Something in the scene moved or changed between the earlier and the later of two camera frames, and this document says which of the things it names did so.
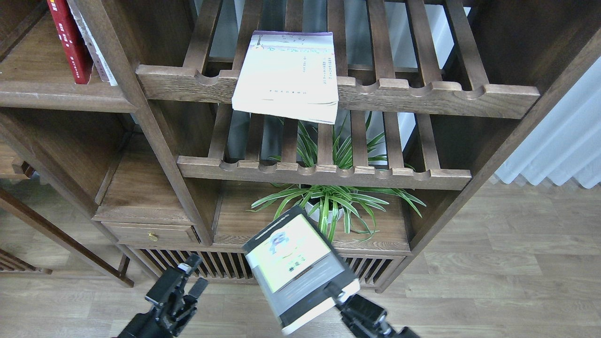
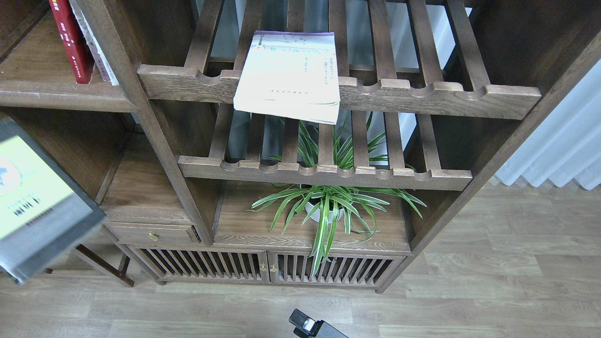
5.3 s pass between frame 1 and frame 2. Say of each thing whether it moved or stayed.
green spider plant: stayed
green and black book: moved
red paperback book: stayed
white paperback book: stayed
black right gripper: moved
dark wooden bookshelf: stayed
